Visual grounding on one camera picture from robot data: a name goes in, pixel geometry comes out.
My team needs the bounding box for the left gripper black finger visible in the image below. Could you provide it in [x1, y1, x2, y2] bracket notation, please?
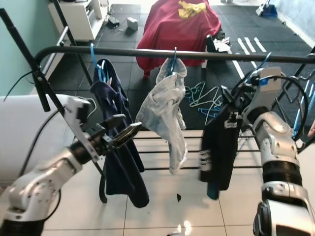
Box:
[103, 115, 127, 130]
[118, 123, 144, 148]

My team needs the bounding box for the blue plastic hanger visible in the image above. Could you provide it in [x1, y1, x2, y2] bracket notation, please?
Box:
[90, 43, 109, 84]
[165, 48, 180, 74]
[293, 79, 315, 139]
[255, 52, 272, 75]

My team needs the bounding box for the black white-print garment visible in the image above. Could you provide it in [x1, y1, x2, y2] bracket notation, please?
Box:
[199, 96, 244, 200]

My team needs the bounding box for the light blue hangers heap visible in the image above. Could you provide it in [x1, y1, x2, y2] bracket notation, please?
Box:
[187, 81, 224, 126]

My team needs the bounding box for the light denim garment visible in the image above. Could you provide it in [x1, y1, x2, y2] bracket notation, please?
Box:
[135, 58, 189, 175]

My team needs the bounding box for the dark navy hanging garment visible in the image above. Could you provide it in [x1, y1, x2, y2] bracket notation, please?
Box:
[91, 59, 151, 209]

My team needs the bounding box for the black metal clothes rack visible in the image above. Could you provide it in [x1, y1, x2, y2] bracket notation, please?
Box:
[33, 45, 315, 205]

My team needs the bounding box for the white sofa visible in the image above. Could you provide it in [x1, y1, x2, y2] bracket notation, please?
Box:
[0, 93, 74, 192]

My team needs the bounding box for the blue floor appliance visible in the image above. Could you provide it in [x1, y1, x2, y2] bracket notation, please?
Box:
[256, 2, 279, 18]

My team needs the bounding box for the black tripod stand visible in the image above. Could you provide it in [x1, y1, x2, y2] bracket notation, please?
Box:
[0, 9, 74, 148]

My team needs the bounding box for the red cloth covered table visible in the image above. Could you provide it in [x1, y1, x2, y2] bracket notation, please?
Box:
[135, 0, 222, 78]

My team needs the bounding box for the small grey box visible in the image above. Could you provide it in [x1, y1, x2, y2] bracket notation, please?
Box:
[126, 17, 139, 31]

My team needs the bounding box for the black power adapter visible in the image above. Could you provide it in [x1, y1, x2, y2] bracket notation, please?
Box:
[107, 17, 121, 28]

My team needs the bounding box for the yellow cloth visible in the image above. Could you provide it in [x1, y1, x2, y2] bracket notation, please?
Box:
[179, 1, 207, 19]

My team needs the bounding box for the white cabinet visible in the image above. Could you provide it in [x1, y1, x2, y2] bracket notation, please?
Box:
[48, 0, 113, 42]

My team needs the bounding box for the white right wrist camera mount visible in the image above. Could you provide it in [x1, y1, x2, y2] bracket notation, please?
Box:
[246, 66, 284, 121]

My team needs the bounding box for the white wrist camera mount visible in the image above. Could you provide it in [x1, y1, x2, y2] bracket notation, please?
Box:
[66, 96, 97, 163]
[246, 66, 284, 121]

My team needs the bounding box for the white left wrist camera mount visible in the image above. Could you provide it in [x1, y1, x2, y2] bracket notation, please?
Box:
[66, 96, 97, 163]

